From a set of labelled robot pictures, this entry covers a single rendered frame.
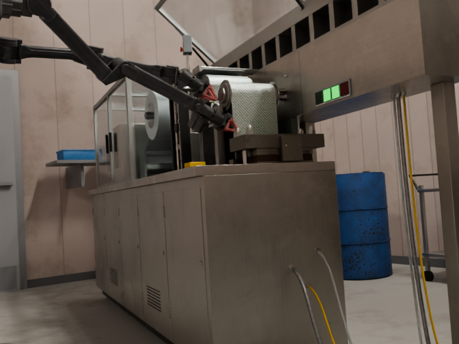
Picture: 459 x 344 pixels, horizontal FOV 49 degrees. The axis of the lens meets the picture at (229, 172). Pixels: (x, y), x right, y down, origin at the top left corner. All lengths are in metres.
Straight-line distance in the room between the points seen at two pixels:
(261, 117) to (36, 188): 3.47
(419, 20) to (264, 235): 0.98
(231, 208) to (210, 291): 0.33
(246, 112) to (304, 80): 0.31
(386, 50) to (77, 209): 4.18
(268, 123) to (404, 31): 0.80
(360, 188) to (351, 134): 1.36
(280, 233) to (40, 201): 3.70
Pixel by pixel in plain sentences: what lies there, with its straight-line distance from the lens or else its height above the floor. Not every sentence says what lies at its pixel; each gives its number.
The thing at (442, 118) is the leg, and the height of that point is 1.01.
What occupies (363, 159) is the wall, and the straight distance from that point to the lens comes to 5.57.
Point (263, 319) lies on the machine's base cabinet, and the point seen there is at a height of 0.27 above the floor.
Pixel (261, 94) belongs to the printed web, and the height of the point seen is 1.25.
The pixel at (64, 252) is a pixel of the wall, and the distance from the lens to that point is 5.55.
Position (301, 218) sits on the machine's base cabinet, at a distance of 2.16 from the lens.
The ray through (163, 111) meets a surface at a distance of 3.32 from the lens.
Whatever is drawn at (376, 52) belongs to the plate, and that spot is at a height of 1.28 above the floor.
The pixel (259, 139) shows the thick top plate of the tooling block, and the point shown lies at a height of 1.01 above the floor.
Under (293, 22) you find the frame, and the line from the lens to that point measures 2.55.
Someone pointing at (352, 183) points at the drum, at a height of 0.82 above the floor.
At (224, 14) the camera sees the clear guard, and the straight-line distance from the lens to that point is 2.98.
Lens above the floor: 0.77
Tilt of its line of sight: 3 degrees up
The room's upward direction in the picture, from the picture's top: 4 degrees counter-clockwise
